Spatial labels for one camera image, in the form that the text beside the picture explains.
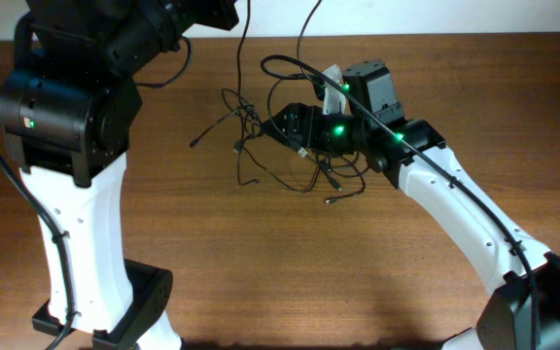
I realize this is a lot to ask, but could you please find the black USB cable looped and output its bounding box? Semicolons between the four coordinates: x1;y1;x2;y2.
240;140;371;205

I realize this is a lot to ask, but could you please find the black USB cable short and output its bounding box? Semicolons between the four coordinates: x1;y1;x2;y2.
189;87;263;148

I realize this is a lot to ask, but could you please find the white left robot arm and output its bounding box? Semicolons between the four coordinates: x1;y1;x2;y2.
0;0;238;349

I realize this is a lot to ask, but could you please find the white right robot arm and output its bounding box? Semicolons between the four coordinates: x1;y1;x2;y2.
264;60;560;349

